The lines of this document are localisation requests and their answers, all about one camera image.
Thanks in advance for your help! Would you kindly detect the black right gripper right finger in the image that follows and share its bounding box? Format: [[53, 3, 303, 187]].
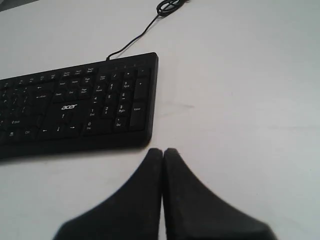
[[162, 148, 277, 240]]

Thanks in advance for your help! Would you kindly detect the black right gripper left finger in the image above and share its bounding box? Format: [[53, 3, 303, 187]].
[[54, 148, 163, 240]]

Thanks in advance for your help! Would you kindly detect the black acer keyboard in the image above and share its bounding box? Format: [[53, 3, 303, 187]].
[[0, 52, 159, 159]]

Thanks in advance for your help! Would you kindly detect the black keyboard cable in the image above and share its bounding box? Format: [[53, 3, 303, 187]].
[[105, 0, 187, 61]]

